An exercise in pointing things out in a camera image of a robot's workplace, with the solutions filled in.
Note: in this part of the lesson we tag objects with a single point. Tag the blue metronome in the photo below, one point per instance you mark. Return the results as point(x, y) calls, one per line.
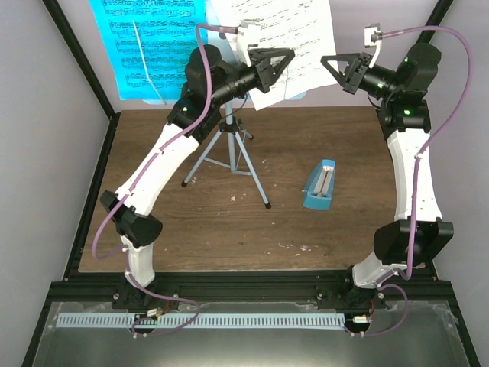
point(317, 193)

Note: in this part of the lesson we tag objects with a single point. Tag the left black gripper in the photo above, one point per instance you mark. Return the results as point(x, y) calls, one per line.
point(265, 74)

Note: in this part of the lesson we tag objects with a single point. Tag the black frame post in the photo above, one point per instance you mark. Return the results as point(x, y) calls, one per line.
point(60, 20)
point(435, 18)

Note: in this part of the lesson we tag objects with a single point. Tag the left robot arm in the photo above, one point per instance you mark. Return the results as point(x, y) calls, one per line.
point(210, 83)

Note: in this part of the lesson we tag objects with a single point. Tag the light blue slotted cable duct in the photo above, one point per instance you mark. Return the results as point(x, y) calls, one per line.
point(320, 321)

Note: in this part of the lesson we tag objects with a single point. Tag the left black frame post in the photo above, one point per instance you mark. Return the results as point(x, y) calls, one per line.
point(60, 20)

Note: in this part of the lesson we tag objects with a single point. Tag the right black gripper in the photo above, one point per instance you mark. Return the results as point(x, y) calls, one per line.
point(354, 62)

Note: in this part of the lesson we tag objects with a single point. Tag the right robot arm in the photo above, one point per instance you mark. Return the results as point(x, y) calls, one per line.
point(418, 232)

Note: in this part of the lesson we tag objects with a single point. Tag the blue sheet music page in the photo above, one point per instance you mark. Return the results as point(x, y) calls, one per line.
point(148, 44)

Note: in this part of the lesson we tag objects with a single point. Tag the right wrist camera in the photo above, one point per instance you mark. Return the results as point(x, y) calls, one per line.
point(373, 38)

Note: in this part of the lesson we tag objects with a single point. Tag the right black frame post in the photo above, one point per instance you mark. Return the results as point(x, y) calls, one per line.
point(435, 18)

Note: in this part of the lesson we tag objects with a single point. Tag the light blue music stand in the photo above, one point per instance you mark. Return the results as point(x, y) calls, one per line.
point(230, 126)

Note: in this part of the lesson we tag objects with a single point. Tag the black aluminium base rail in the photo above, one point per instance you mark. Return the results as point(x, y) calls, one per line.
point(327, 288)

